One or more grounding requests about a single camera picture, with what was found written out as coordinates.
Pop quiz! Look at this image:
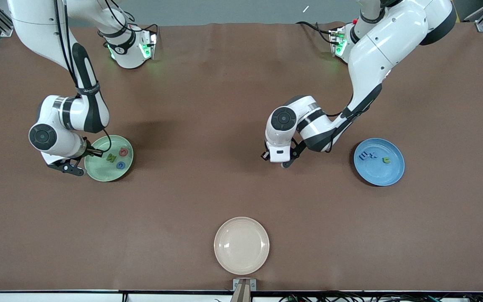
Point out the green plate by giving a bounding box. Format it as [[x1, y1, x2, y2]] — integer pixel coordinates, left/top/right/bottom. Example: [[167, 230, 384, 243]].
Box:
[[84, 135, 134, 182]]

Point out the brown table cover sheet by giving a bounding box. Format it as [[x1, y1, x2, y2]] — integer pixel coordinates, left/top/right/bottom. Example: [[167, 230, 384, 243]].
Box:
[[0, 22, 483, 292]]

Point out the beige plate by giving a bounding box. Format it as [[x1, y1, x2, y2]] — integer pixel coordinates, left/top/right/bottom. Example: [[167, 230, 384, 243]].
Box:
[[214, 216, 270, 276]]

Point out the blue plate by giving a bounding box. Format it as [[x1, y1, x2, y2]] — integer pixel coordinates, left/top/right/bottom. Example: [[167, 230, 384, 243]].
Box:
[[353, 138, 405, 187]]

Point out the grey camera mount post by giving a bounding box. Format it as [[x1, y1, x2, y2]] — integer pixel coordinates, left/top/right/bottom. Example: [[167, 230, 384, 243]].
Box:
[[232, 278, 257, 302]]

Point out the black right arm base cable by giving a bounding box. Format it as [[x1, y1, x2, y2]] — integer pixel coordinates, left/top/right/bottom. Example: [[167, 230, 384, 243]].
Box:
[[130, 23, 159, 36]]

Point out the black arm base cable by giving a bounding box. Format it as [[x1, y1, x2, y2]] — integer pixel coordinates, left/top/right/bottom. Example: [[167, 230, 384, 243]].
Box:
[[296, 21, 335, 44], [130, 23, 159, 36]]

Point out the black left arm base cable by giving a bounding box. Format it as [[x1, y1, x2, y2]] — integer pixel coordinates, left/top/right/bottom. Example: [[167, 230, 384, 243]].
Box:
[[296, 21, 335, 44]]

